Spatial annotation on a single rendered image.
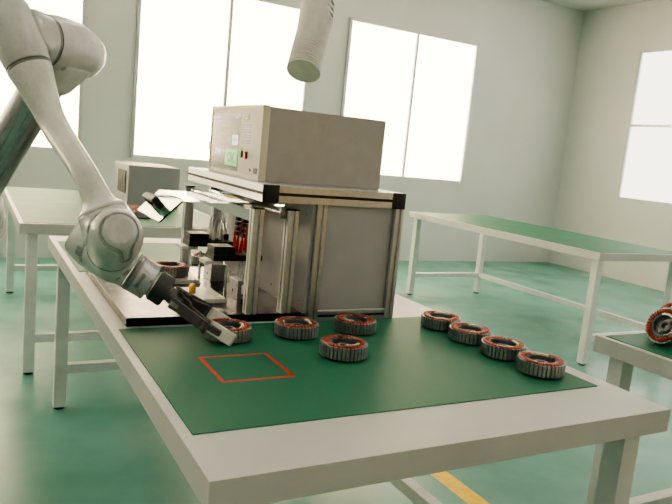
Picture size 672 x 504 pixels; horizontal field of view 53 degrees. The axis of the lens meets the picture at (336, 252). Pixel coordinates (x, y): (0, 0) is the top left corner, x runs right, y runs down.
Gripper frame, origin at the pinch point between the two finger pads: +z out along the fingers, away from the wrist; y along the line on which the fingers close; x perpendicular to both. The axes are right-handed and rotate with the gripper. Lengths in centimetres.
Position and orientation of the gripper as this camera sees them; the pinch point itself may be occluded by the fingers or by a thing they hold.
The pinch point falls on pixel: (226, 329)
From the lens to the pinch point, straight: 163.3
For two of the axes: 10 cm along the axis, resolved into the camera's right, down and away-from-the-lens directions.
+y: 1.6, 1.7, -9.7
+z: 8.0, 5.5, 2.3
